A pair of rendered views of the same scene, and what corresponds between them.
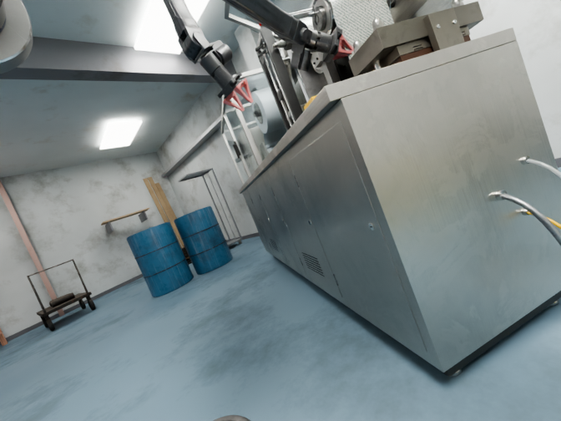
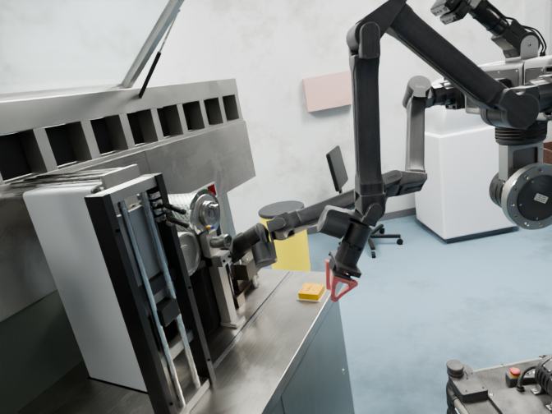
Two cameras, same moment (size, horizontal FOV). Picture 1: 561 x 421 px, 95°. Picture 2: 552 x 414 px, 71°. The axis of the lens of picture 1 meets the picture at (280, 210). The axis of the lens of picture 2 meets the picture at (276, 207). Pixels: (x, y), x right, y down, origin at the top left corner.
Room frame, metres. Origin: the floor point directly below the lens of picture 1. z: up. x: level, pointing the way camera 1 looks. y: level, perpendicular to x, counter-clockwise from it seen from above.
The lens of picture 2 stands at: (1.71, 0.49, 1.57)
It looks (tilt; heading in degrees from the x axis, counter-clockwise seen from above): 17 degrees down; 222
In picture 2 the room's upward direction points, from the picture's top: 10 degrees counter-clockwise
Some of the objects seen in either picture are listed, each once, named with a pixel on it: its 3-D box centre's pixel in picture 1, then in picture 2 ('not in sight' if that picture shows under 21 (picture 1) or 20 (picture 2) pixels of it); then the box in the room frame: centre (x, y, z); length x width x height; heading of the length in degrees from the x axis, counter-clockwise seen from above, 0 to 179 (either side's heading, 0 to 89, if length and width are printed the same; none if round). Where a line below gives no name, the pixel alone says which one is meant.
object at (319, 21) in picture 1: (319, 18); (209, 213); (1.01, -0.41, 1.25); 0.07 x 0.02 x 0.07; 13
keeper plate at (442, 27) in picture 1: (444, 30); not in sight; (0.79, -0.66, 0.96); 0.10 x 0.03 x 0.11; 103
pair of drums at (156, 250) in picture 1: (183, 248); not in sight; (3.86, 1.57, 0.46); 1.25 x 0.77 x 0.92; 132
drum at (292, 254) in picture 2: not in sight; (287, 241); (-0.65, -1.56, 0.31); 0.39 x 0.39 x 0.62
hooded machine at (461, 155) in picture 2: not in sight; (463, 155); (-2.03, -0.49, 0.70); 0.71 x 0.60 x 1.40; 133
